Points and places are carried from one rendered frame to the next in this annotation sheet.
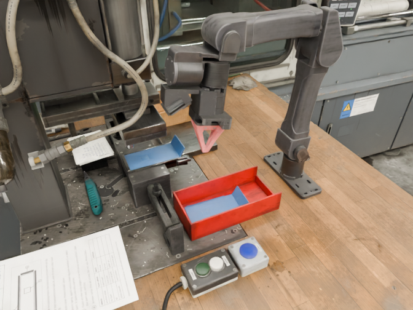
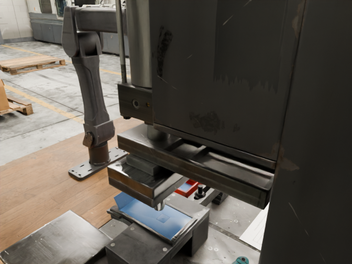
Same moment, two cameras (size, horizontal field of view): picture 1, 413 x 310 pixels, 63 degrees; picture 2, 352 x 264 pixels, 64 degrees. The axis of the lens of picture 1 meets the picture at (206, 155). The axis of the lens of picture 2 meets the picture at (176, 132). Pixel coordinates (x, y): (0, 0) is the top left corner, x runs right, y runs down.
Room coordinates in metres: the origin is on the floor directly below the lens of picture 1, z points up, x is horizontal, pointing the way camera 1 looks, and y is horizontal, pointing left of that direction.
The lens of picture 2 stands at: (0.90, 0.57, 1.39)
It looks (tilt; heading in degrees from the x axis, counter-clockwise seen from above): 25 degrees down; 242
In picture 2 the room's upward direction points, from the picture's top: straight up
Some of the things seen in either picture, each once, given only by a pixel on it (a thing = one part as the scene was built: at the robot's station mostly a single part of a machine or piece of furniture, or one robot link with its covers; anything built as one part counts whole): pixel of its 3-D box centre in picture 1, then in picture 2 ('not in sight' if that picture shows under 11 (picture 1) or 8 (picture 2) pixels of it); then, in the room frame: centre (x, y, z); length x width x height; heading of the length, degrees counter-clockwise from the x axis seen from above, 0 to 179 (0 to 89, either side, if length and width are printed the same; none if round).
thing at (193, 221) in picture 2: (126, 165); (184, 233); (0.70, 0.22, 0.98); 0.07 x 0.01 x 0.03; 25
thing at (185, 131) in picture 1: (184, 139); (57, 250); (0.92, 0.07, 0.91); 0.17 x 0.16 x 0.02; 25
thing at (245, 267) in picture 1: (247, 259); not in sight; (0.46, -0.09, 0.90); 0.07 x 0.07 x 0.06; 25
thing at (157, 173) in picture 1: (140, 158); (161, 227); (0.73, 0.18, 0.98); 0.20 x 0.10 x 0.01; 25
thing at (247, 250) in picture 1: (248, 252); not in sight; (0.46, -0.09, 0.93); 0.04 x 0.04 x 0.02
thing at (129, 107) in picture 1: (98, 83); (200, 119); (0.69, 0.24, 1.22); 0.26 x 0.18 x 0.30; 115
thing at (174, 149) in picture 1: (154, 152); (152, 208); (0.73, 0.14, 1.00); 0.15 x 0.07 x 0.03; 115
